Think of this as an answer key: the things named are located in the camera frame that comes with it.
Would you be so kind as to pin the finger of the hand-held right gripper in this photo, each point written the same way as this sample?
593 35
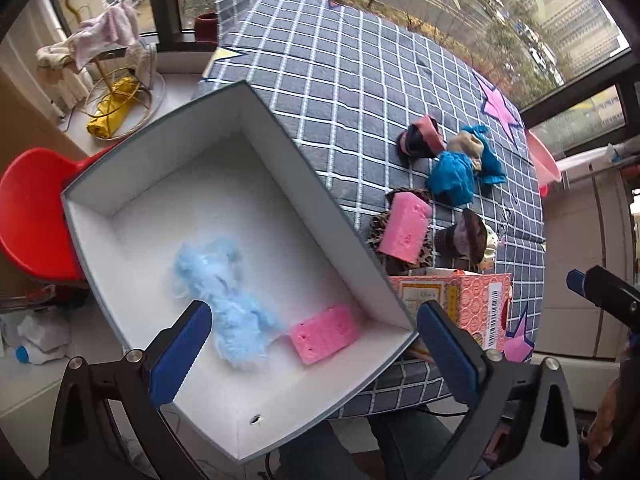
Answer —
612 292

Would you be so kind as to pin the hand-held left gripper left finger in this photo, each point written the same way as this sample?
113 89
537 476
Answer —
180 355

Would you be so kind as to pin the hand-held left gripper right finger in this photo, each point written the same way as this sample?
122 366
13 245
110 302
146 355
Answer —
447 355

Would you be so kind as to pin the white polka dot cloth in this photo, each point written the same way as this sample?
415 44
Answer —
489 252

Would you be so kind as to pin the white cardboard box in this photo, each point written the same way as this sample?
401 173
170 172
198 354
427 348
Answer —
200 200

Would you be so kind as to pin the pink and dark sock roll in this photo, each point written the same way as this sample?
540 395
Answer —
420 137

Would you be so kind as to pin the pink patterned carton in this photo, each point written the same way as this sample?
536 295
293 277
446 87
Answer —
475 305

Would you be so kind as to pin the light blue fluffy cloth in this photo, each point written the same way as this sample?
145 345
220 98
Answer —
225 290

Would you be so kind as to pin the brown and purple sock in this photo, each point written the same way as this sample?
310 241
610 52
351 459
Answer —
457 237

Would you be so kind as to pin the pink sponge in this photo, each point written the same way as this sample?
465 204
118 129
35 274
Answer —
406 227
325 335

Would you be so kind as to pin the white bottle with blue cap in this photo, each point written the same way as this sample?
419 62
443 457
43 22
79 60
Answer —
42 342

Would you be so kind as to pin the leopard print cloth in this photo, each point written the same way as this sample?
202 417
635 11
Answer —
376 227

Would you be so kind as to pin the pink plastic basin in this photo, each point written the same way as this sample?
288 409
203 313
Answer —
542 160

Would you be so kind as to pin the red plastic chair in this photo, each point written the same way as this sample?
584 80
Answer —
35 210

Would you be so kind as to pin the beige knitted glove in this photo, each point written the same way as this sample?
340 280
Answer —
465 145

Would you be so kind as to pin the yellow folded umbrella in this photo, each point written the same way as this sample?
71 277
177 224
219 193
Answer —
112 110

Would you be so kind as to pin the grey checked tablecloth with stars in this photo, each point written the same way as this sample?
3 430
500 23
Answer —
340 85

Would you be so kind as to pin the grey and white cloth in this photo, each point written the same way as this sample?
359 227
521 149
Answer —
142 65

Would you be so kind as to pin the beige cloth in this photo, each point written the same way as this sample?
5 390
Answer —
55 60

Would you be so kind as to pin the dark red knitted pot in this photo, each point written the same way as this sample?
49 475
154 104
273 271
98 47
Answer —
206 27

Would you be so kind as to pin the pale pink towel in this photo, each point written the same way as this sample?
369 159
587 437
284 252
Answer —
107 30

